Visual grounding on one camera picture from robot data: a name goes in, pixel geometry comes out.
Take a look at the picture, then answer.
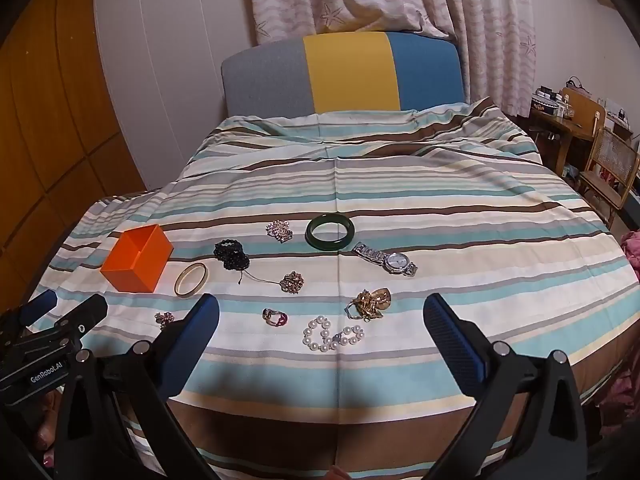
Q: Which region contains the striped bed sheet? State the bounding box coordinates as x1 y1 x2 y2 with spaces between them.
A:
20 97 640 480

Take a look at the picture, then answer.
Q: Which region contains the patterned tin box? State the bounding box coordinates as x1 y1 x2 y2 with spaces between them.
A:
532 91 564 117

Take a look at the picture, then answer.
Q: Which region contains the gold bangle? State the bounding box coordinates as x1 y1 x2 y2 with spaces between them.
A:
173 261 209 297

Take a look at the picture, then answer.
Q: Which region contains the orange box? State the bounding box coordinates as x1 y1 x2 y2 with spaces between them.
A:
100 224 174 293

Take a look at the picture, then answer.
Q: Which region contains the grey yellow blue headboard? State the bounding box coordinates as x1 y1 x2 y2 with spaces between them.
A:
221 31 468 118

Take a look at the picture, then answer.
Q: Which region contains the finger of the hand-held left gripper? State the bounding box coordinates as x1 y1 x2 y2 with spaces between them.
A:
0 289 58 343
20 294 109 361

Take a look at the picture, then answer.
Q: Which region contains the green jade bangle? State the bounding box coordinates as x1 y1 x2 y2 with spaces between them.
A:
305 213 355 251

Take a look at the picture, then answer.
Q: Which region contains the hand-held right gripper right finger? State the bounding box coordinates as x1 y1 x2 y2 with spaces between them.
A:
422 292 603 480

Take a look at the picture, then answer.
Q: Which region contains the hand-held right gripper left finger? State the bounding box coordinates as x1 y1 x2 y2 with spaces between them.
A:
52 293 221 480

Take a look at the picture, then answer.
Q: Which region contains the patterned white curtain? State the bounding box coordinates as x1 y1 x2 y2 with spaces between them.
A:
247 0 538 116

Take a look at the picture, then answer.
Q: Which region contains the silver metal bracelet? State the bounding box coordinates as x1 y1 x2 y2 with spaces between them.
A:
351 241 418 278

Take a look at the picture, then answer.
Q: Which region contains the cane back chair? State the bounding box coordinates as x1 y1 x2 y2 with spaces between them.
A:
579 127 640 227

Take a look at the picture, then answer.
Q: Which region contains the pink cloth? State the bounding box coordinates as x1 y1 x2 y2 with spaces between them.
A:
620 230 640 282

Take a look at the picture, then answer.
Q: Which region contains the black bead bracelet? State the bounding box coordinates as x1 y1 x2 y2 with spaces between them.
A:
213 240 279 287

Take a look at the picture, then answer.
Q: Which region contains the person's left hand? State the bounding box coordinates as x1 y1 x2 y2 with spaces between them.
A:
31 392 63 468

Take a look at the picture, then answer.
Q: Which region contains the crystal brooch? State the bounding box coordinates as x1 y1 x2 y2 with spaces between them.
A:
265 220 295 244

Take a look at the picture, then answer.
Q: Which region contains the gold jewellery pile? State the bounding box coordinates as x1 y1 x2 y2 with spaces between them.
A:
345 287 392 322

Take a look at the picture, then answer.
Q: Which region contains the wooden wardrobe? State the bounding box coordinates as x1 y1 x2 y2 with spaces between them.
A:
0 0 151 313

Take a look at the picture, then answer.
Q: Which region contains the wooden side shelf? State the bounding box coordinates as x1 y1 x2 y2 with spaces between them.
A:
560 87 607 137

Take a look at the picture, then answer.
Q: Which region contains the pearl bracelet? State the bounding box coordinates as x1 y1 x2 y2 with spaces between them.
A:
302 316 366 353

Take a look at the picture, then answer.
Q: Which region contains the wooden desk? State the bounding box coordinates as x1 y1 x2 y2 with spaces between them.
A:
529 104 596 177

